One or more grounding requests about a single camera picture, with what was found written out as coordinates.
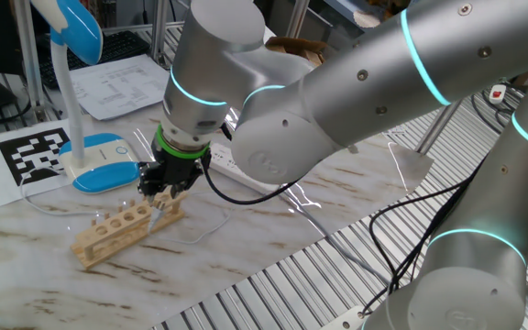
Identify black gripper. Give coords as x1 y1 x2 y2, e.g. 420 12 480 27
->
137 148 213 205

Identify blue and white desk lamp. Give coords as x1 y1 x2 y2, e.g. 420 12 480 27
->
29 0 144 194

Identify white power strip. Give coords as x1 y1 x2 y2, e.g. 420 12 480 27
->
208 142 283 196

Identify wooden test tube rack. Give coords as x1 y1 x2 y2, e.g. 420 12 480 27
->
70 185 187 270

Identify printed white paper sheet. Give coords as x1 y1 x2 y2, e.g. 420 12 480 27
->
69 53 171 122

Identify marble pattern table mat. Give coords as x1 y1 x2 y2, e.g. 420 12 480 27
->
0 98 435 330

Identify black computer keyboard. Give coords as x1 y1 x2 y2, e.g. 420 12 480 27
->
37 29 151 91

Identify brown cardboard box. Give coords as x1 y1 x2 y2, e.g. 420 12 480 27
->
263 36 329 68

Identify grey metal shelf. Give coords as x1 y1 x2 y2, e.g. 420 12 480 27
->
323 0 384 33

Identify torn beige paper piece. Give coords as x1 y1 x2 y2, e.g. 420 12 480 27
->
353 8 382 29

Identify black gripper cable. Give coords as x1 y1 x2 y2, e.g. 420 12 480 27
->
202 123 302 206

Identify aluminium frame post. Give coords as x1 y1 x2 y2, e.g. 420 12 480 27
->
286 0 310 39
414 100 462 155
149 0 170 63
12 0 48 123

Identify grey power strip cable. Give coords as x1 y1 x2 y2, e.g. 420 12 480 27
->
276 185 393 288

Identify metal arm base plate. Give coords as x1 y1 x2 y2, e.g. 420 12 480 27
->
332 305 367 330

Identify black arm base cables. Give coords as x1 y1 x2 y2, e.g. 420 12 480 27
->
357 158 488 317

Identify black coiled switch cable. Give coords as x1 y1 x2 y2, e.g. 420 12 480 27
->
469 84 528 134

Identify white switch with red button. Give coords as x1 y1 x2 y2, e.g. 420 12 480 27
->
489 83 508 103

